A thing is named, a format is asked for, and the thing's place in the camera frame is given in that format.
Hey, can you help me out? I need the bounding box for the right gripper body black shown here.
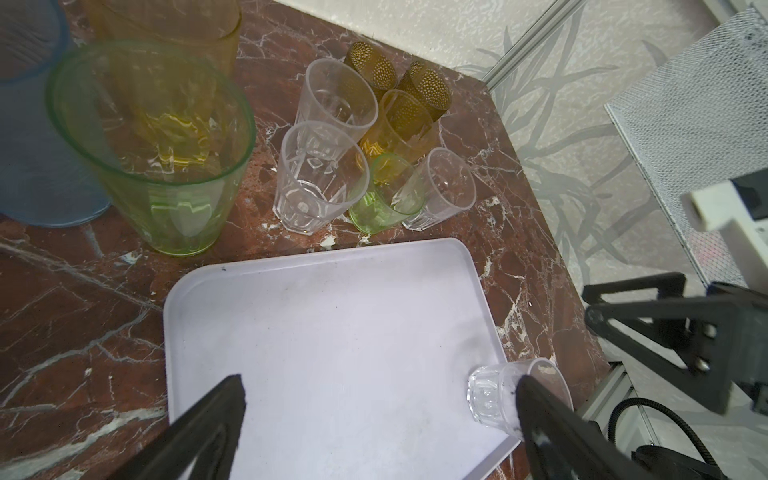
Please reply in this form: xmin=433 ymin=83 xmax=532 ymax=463
xmin=582 ymin=272 xmax=767 ymax=415

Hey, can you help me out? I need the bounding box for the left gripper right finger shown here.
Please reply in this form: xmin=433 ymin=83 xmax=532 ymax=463
xmin=516 ymin=375 xmax=653 ymax=479

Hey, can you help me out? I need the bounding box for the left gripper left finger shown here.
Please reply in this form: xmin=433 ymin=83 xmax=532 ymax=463
xmin=110 ymin=374 xmax=246 ymax=479

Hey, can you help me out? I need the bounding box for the clear faceted cup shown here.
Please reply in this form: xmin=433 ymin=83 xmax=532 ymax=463
xmin=295 ymin=58 xmax=379 ymax=142
xmin=273 ymin=121 xmax=370 ymax=235
xmin=401 ymin=147 xmax=477 ymax=231
xmin=467 ymin=358 xmax=573 ymax=441

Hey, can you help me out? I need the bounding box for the yellow transparent plastic cup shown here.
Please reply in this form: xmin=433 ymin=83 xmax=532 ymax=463
xmin=355 ymin=89 xmax=439 ymax=169

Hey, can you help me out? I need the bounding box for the lilac plastic tray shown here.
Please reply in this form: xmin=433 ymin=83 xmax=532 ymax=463
xmin=163 ymin=238 xmax=519 ymax=479

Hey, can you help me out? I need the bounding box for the small green plastic cup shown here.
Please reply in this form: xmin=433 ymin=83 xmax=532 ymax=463
xmin=348 ymin=153 xmax=426 ymax=235

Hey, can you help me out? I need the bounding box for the blue frosted plastic cup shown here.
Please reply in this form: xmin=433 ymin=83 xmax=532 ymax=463
xmin=1 ymin=1 xmax=110 ymax=228

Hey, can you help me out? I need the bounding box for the tall green plastic cup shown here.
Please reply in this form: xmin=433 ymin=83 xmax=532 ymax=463
xmin=45 ymin=40 xmax=257 ymax=257

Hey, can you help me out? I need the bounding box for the tall yellow plastic cup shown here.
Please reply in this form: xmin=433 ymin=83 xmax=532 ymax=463
xmin=84 ymin=1 xmax=242 ymax=168

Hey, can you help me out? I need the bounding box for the amber dimpled cup right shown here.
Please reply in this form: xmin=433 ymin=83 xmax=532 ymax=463
xmin=397 ymin=60 xmax=452 ymax=122

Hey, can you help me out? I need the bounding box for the amber dimpled cup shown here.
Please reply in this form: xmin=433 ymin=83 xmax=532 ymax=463
xmin=397 ymin=60 xmax=452 ymax=122
xmin=344 ymin=41 xmax=397 ymax=101

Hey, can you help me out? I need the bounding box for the amber dimpled cup left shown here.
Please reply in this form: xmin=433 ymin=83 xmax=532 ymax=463
xmin=344 ymin=41 xmax=397 ymax=101

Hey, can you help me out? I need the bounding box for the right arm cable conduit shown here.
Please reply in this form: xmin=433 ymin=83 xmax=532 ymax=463
xmin=607 ymin=397 xmax=730 ymax=480

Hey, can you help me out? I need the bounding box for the white wire mesh basket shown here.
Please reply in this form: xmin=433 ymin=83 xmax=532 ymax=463
xmin=606 ymin=1 xmax=767 ymax=287

